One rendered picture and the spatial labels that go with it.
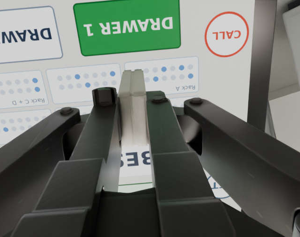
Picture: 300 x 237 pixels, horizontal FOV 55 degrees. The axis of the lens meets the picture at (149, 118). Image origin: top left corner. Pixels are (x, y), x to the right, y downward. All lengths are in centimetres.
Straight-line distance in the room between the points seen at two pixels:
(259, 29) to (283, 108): 349
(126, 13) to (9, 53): 11
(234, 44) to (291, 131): 343
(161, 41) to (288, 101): 352
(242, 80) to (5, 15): 23
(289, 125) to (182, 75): 346
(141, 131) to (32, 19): 17
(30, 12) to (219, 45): 17
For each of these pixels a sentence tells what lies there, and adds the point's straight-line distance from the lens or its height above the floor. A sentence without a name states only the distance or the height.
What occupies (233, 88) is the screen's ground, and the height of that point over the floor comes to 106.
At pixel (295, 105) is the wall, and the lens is 372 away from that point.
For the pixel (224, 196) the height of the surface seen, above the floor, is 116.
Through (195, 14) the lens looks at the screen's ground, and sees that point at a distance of 27.
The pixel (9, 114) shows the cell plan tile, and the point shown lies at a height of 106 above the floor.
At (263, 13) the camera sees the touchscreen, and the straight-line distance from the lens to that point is 29.
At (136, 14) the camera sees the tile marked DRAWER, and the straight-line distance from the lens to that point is 27.
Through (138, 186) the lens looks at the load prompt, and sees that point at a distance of 34.
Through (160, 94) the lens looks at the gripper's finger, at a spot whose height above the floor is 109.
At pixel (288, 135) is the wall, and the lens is 371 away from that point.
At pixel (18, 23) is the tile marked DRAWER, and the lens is 29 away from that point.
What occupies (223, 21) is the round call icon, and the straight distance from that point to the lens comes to 28.
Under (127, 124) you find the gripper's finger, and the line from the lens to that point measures 15.
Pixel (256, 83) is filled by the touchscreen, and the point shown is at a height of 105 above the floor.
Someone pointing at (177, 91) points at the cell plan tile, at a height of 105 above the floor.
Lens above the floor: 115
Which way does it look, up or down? 16 degrees down
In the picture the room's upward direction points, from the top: 175 degrees clockwise
